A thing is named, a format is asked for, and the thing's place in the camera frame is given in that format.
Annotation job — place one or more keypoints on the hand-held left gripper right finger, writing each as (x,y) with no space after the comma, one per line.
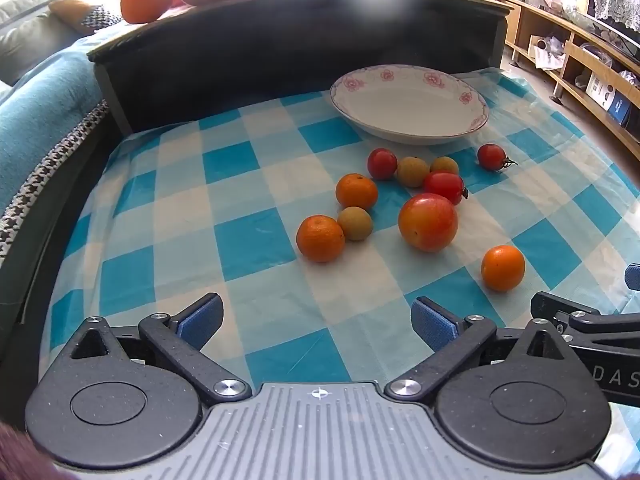
(432,322)

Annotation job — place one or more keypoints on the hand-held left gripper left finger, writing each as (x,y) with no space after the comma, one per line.
(200,319)

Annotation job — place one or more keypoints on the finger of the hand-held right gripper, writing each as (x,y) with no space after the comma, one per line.
(555,306)
(634,278)

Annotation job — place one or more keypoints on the small orange mandarin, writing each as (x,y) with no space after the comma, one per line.
(320,238)
(503,268)
(356,191)

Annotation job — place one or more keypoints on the red-yellow apple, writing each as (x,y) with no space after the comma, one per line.
(428,222)

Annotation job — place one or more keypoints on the tan longan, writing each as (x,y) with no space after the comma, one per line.
(413,171)
(354,223)
(444,164)

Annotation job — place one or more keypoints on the red cherry tomato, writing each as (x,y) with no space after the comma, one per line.
(382,163)
(491,156)
(444,187)

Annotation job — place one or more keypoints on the white pink-flowered bowl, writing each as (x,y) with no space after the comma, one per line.
(410,105)

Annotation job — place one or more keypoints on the blue white checkered tablecloth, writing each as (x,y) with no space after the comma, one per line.
(225,220)

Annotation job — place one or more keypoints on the blue box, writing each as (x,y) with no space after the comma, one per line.
(620,107)

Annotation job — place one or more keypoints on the white box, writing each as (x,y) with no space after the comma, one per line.
(596,87)

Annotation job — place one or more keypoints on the wooden TV cabinet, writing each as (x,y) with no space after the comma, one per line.
(575,80)

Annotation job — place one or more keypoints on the houndstooth cloth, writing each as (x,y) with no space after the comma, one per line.
(45,175)

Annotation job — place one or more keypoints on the maroon fuzzy cloth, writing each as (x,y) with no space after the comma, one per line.
(20,455)

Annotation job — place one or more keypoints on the crumpled white bag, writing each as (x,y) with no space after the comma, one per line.
(547,51)

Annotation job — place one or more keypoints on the black television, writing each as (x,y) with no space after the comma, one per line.
(615,35)

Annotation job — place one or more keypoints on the blue blanket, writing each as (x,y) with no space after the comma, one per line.
(35,125)

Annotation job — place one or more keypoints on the orange houndstooth cushion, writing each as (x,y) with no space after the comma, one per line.
(85,12)

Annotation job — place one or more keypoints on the grey sofa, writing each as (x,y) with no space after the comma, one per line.
(30,30)

